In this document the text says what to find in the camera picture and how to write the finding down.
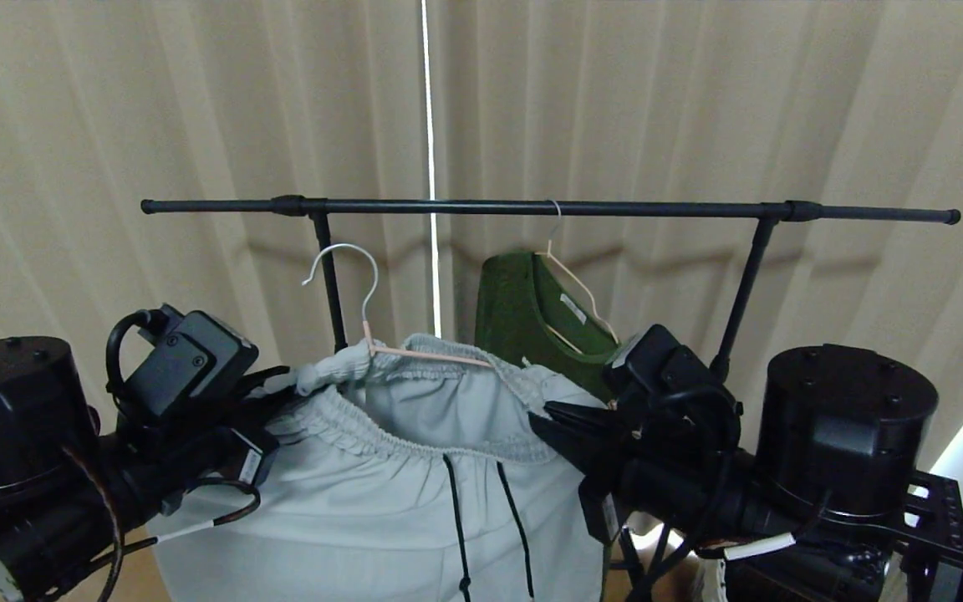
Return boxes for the pale grey shorts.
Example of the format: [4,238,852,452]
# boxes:
[147,333,616,602]

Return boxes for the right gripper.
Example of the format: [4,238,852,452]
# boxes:
[529,401,775,546]

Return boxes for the pink clothes hanger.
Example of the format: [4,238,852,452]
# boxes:
[302,242,497,369]
[534,201,621,356]

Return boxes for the black cable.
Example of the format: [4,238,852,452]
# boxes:
[657,385,743,469]
[104,308,166,404]

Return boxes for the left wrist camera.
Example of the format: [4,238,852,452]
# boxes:
[118,305,261,436]

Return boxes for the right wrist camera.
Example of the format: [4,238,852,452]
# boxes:
[605,324,741,436]

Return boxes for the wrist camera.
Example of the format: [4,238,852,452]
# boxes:
[605,324,741,436]
[118,305,261,436]

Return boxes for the black clothes rack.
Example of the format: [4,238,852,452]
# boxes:
[140,196,961,385]

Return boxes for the green long-sleeved shirt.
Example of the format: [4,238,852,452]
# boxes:
[475,251,626,402]

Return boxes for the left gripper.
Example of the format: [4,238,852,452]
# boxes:
[0,365,303,601]

